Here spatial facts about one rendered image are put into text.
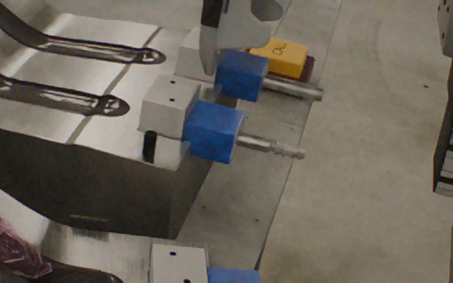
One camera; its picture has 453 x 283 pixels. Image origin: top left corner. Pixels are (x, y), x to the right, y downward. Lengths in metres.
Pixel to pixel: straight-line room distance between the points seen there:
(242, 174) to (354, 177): 1.64
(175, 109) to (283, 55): 0.34
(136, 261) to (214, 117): 0.15
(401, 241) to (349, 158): 0.41
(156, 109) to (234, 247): 0.14
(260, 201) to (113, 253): 0.23
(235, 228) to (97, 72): 0.19
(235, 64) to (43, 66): 0.18
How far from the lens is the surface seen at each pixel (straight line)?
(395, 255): 2.23
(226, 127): 0.73
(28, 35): 0.91
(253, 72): 0.82
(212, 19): 0.78
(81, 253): 0.65
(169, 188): 0.70
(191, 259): 0.62
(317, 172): 2.48
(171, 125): 0.73
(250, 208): 0.83
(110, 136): 0.72
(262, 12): 0.85
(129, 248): 0.66
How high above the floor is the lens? 1.26
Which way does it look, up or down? 30 degrees down
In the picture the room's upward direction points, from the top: 10 degrees clockwise
